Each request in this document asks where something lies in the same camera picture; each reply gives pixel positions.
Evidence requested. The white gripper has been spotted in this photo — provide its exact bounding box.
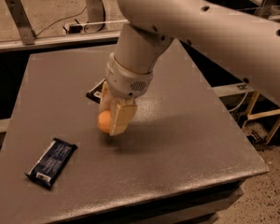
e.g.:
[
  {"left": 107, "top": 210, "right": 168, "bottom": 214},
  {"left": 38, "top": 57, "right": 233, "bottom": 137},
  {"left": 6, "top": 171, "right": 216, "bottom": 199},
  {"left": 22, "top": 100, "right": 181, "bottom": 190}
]
[{"left": 99, "top": 53, "right": 153, "bottom": 136}]

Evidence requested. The orange fruit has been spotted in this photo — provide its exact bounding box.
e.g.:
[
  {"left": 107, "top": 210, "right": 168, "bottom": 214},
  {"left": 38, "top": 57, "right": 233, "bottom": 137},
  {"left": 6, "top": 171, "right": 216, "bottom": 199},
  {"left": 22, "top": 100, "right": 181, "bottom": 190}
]
[{"left": 97, "top": 110, "right": 111, "bottom": 133}]

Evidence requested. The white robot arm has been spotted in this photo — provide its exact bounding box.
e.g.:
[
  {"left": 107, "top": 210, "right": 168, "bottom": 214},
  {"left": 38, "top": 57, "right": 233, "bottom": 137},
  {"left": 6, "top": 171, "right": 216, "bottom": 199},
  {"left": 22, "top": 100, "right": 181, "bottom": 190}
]
[{"left": 97, "top": 0, "right": 280, "bottom": 135}]

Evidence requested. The black rxbar wrapper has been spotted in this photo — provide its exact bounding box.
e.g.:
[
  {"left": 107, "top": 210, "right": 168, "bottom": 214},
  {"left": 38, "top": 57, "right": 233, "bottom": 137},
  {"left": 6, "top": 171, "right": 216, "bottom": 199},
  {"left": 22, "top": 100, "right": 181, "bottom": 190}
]
[{"left": 86, "top": 79, "right": 105, "bottom": 104}]

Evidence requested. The blue rxbar wrapper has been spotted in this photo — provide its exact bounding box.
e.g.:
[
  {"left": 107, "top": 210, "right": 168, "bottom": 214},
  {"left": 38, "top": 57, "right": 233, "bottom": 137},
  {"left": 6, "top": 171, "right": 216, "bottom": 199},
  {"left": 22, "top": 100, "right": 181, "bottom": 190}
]
[{"left": 26, "top": 138, "right": 77, "bottom": 189}]

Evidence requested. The grey pole base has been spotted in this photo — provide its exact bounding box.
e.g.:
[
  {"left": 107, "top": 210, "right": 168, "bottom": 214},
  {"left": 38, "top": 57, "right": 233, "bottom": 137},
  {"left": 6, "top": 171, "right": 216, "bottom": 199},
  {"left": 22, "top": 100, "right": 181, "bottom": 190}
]
[{"left": 84, "top": 0, "right": 105, "bottom": 33}]

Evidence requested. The white cable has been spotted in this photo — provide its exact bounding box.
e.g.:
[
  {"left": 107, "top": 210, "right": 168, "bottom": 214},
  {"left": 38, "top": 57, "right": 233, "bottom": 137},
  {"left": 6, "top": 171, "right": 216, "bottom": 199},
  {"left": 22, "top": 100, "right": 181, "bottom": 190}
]
[{"left": 228, "top": 89, "right": 250, "bottom": 114}]

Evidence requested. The horizontal metal rail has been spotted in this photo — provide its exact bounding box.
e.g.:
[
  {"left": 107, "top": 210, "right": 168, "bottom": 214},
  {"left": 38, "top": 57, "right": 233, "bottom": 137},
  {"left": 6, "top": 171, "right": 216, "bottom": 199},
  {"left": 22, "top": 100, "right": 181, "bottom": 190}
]
[{"left": 0, "top": 31, "right": 120, "bottom": 53}]

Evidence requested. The yellow wooden frame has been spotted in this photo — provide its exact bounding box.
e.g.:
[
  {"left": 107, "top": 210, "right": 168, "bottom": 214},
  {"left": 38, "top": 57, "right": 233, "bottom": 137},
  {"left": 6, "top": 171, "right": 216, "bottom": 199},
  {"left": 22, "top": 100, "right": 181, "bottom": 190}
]
[{"left": 242, "top": 91, "right": 280, "bottom": 145}]

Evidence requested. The left metal rail bracket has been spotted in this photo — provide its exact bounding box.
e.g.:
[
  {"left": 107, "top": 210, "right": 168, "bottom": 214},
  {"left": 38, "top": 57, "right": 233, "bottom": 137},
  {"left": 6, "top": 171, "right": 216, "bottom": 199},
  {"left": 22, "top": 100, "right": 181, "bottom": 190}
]
[{"left": 5, "top": 0, "right": 36, "bottom": 45}]

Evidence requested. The metal rail bracket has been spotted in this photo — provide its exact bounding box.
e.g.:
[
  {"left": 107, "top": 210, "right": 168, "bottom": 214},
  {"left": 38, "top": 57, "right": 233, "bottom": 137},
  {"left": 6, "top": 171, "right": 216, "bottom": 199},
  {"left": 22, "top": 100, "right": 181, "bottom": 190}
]
[
  {"left": 255, "top": 0, "right": 275, "bottom": 19},
  {"left": 5, "top": 0, "right": 36, "bottom": 45}
]

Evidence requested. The right metal rail bracket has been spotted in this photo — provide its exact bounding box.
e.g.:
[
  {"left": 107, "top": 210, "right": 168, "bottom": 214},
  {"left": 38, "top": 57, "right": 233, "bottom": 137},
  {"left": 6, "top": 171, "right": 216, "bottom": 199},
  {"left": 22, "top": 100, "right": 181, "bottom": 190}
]
[{"left": 255, "top": 0, "right": 275, "bottom": 19}]

